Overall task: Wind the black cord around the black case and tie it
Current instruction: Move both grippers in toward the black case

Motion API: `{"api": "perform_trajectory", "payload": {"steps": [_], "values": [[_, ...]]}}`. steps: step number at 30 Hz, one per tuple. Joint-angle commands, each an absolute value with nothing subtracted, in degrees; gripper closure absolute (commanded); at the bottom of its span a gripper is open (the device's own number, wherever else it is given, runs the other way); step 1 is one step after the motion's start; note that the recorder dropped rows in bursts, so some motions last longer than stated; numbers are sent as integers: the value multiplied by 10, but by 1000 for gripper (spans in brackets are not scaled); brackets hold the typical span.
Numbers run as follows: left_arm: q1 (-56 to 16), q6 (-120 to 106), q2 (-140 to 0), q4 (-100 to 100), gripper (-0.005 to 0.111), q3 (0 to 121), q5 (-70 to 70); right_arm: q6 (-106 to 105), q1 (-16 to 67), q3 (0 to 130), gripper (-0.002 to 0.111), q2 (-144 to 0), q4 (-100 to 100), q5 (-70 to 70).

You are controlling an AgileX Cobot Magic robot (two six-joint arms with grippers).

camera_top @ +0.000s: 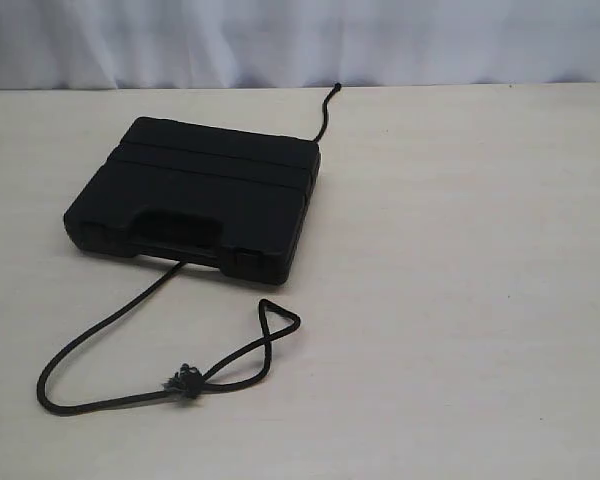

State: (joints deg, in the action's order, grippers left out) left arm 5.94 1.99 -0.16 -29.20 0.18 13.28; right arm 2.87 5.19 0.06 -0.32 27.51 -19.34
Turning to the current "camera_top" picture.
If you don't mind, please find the black plastic carrying case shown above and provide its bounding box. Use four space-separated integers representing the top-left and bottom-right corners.
63 117 321 285

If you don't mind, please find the white backdrop curtain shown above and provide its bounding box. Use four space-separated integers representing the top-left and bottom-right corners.
0 1 600 89

